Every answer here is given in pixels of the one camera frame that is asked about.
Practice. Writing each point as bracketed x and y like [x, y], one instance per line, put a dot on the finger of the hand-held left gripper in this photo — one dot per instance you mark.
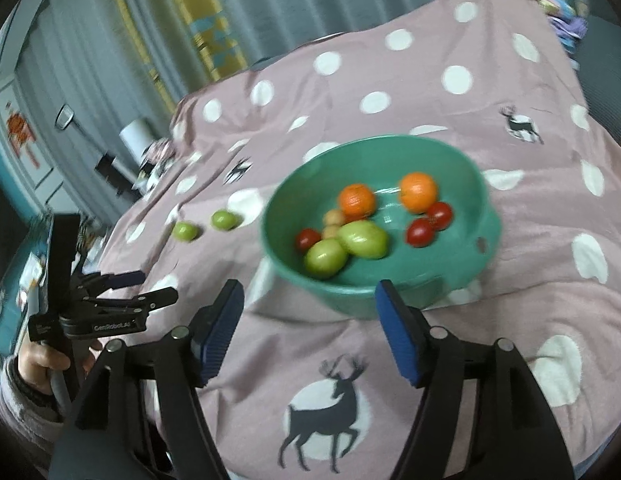
[158, 297]
[125, 278]

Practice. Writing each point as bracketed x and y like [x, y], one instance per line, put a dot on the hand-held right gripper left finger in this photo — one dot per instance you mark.
[215, 335]

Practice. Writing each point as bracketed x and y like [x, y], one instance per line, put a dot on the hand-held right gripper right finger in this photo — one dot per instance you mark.
[403, 340]

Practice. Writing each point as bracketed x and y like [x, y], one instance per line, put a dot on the small green tomato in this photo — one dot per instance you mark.
[184, 231]
[224, 220]

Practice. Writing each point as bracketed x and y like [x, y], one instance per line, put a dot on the green plastic basin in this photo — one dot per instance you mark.
[440, 270]

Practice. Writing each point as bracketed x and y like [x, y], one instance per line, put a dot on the large green tomato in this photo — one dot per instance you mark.
[363, 239]

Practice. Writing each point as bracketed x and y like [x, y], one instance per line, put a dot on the red cherry tomato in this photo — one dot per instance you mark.
[308, 239]

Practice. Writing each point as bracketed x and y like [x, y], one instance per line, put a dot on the orange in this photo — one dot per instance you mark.
[418, 192]
[358, 201]

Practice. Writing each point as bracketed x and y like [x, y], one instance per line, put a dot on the person's left forearm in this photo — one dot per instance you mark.
[20, 410]

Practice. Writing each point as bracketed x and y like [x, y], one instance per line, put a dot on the person's left hand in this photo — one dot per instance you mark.
[38, 365]

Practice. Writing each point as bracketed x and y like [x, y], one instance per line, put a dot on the teal printed box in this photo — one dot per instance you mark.
[13, 280]

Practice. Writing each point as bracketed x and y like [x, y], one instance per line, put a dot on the pink fabric flower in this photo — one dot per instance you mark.
[159, 154]

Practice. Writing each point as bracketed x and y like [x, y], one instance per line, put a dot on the white cylinder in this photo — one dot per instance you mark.
[135, 135]

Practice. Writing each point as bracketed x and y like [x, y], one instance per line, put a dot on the black phone stand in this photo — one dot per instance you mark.
[65, 116]

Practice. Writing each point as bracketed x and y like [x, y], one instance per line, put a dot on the pink polka dot deer blanket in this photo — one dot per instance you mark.
[390, 110]

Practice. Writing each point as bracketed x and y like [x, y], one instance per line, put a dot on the yellow patterned curtain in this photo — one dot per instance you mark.
[210, 25]

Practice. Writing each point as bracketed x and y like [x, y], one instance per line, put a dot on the dark grey cushion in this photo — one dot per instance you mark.
[608, 70]

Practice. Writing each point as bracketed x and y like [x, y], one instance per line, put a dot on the pile of pastel clothes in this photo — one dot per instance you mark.
[563, 12]

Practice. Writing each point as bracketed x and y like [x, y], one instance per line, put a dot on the red knot wall ornament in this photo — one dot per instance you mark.
[20, 130]

